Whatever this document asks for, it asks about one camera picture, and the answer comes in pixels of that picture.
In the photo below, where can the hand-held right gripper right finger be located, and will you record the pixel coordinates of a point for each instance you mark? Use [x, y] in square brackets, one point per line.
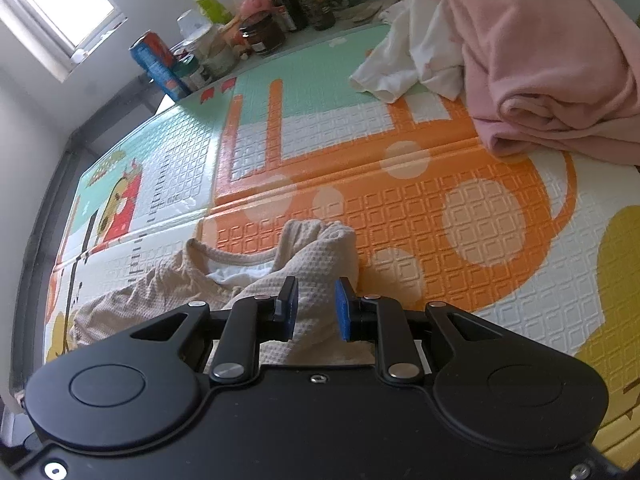
[344, 310]

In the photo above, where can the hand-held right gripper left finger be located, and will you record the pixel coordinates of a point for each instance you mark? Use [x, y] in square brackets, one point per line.
[287, 310]

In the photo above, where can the beige waffle shirt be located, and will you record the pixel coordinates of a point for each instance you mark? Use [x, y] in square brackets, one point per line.
[310, 255]

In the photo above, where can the colourful play mat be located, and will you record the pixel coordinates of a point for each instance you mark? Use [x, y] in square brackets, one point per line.
[450, 170]

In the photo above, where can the green lid jar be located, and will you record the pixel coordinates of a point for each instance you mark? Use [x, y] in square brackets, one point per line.
[192, 75]

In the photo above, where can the white floral garment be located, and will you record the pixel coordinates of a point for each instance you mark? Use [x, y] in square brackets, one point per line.
[410, 55]

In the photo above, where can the white tub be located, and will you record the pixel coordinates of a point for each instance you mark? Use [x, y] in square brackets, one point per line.
[219, 52]

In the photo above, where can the dark jam jar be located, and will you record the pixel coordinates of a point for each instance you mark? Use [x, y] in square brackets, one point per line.
[262, 35]

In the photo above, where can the blue drink can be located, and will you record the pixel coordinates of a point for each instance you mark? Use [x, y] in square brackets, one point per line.
[160, 65]

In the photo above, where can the dark glass bottle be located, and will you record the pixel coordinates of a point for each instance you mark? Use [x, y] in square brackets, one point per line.
[324, 12]

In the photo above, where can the brown bottle with white cap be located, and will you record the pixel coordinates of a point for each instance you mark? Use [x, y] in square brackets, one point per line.
[287, 7]

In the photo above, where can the pink fleece garment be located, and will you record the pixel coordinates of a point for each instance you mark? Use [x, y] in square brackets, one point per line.
[540, 60]

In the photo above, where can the window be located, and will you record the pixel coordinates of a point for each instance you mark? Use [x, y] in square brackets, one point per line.
[60, 0]

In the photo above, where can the dark grey frame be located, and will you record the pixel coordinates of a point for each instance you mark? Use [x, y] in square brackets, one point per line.
[55, 200]

